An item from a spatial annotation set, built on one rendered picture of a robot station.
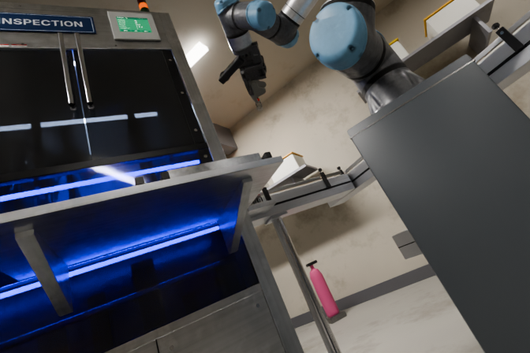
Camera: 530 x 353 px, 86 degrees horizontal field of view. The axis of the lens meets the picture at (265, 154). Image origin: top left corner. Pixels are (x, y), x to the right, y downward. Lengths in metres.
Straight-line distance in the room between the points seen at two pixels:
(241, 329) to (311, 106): 3.49
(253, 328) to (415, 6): 4.05
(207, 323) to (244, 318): 0.12
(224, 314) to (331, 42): 0.86
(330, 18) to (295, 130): 3.60
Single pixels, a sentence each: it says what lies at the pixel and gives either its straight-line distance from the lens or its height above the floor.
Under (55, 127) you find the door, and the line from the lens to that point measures 1.32.
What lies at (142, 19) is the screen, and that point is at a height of 2.01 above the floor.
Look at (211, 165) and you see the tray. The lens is 0.77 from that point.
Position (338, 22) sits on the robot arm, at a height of 0.96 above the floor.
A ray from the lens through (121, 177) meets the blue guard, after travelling 1.16.
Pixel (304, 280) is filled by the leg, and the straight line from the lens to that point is 1.34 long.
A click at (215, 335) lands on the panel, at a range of 1.05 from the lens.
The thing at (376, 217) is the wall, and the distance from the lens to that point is 3.73.
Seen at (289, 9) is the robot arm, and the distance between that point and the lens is 0.95.
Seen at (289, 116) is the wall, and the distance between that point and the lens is 4.29.
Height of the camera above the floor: 0.58
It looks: 23 degrees up
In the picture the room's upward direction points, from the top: 25 degrees counter-clockwise
